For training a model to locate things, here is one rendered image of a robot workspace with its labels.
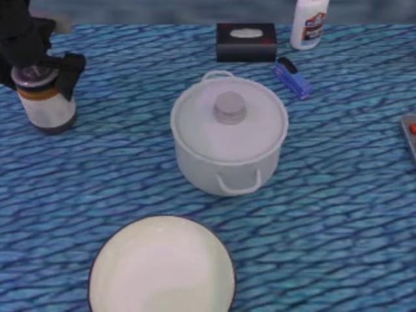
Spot white glue bottle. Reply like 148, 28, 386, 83
289, 0, 330, 51

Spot grey remote with red button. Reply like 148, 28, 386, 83
399, 113, 416, 157

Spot white round bowl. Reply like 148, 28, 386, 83
88, 215, 237, 312

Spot black tissue box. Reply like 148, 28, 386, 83
216, 23, 278, 63

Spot white lidded pot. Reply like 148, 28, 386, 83
170, 70, 290, 197

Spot blue stapler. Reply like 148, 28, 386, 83
273, 57, 313, 101

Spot white jar with dark lid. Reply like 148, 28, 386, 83
10, 63, 78, 135

